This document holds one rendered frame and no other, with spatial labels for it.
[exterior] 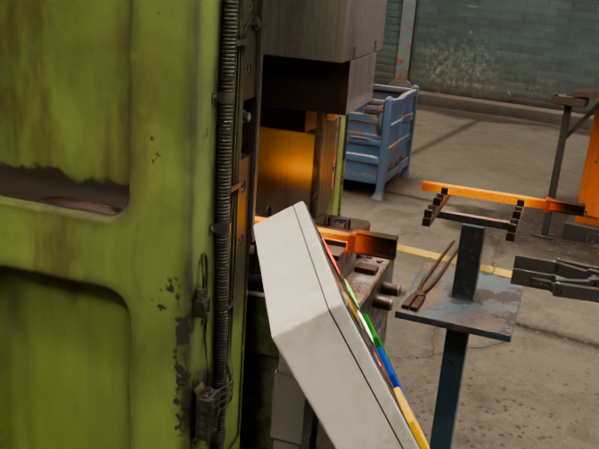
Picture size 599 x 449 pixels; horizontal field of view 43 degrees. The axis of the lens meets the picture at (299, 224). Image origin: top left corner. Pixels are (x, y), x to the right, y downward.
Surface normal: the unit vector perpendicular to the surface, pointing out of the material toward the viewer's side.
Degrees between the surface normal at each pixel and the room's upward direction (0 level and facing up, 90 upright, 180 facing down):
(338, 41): 90
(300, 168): 90
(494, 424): 0
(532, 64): 89
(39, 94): 89
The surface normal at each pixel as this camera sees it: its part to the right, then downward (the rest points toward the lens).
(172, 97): -0.32, 0.27
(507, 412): 0.07, -0.94
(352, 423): 0.11, 0.33
